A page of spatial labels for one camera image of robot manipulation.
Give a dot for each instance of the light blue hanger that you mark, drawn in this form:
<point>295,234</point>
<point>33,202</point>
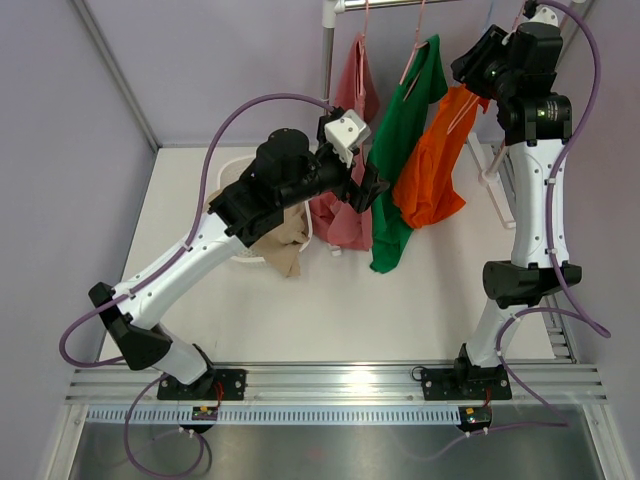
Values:
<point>489,16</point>

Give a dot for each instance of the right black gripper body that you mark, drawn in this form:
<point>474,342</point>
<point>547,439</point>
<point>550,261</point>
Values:
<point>494,80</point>

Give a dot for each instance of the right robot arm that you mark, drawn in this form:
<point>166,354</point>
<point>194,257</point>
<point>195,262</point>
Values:
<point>517,71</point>

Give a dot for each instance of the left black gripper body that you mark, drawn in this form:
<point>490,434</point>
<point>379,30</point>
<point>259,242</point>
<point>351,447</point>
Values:
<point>341,183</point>

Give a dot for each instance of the aluminium mounting rail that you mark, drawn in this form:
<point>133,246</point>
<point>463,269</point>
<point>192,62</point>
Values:
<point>339,384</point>

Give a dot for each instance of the green t shirt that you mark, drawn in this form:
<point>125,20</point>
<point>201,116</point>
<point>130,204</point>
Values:
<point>402,126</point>

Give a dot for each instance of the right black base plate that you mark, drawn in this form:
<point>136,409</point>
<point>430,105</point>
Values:
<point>440,384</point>

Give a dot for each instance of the beige t shirt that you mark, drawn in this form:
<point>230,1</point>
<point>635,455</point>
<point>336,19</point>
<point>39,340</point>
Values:
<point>281,247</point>

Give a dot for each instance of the orange t shirt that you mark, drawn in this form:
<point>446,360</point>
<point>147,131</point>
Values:
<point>424,192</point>

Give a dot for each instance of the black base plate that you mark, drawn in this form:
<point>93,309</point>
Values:
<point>440,384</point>
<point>223,384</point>

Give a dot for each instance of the pink t shirt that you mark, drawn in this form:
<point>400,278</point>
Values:
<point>333,222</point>

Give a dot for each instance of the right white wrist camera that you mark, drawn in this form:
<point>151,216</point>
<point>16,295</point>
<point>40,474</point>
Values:
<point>534,11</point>

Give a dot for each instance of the pink hanger of beige shirt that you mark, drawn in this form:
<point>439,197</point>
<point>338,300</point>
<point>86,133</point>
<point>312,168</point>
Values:
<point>473,100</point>

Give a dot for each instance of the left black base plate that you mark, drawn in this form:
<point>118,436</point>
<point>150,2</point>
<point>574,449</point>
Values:
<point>223,384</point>

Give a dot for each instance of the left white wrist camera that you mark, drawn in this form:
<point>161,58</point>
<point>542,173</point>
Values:
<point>345,131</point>

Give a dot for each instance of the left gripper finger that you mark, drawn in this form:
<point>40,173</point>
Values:
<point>373,185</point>
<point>356,156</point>

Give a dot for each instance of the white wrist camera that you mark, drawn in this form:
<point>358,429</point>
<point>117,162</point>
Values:
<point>345,131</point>
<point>534,11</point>

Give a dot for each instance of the white perforated plastic basket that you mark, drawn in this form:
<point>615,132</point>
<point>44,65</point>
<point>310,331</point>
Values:
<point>250,207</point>

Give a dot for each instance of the pink hanger of green shirt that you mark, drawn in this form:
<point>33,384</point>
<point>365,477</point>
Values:
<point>410,83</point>

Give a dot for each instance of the white slotted cable duct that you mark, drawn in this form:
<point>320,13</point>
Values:
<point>276,415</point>

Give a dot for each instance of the metal clothes rack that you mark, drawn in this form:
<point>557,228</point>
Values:
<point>331,9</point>

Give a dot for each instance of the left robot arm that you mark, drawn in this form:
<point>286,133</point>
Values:
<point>284,172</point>

